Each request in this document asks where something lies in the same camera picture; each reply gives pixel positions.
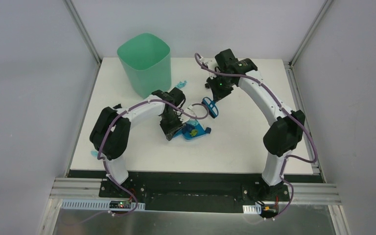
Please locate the light blue scrap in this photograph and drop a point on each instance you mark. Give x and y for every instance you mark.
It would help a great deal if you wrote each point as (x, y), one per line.
(94, 153)
(192, 122)
(181, 84)

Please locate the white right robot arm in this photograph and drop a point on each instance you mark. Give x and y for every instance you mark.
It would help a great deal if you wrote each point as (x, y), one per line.
(285, 125)

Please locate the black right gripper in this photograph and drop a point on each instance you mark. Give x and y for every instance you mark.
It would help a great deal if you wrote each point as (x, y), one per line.
(217, 94)

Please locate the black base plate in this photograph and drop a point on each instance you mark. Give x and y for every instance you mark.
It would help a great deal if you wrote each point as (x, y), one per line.
(189, 192)

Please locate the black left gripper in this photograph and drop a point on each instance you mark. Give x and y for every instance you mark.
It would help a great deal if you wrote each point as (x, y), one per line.
(172, 130)

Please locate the black paper scrap left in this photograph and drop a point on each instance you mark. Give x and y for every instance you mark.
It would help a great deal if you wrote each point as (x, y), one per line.
(118, 106)

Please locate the green plastic bin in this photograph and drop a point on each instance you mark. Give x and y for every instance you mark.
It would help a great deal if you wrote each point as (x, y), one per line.
(147, 63)

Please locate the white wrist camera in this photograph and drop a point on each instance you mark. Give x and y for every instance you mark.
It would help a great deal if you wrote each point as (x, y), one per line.
(210, 64)
(189, 112)

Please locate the green paper scrap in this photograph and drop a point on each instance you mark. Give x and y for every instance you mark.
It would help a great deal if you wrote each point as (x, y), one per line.
(193, 132)

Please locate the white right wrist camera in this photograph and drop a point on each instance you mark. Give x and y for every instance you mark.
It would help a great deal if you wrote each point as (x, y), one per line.
(210, 64)

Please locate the blue plastic dustpan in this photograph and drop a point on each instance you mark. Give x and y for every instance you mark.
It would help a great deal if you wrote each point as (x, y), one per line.
(184, 132)

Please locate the blue hand brush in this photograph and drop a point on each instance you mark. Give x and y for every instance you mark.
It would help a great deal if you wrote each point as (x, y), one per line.
(211, 107)

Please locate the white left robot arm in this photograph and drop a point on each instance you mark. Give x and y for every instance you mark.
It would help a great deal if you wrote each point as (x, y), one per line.
(111, 131)

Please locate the aluminium frame rail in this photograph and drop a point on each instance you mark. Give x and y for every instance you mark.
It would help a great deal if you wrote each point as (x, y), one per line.
(304, 193)

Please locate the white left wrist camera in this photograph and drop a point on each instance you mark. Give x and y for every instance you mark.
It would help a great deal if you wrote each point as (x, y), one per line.
(189, 112)

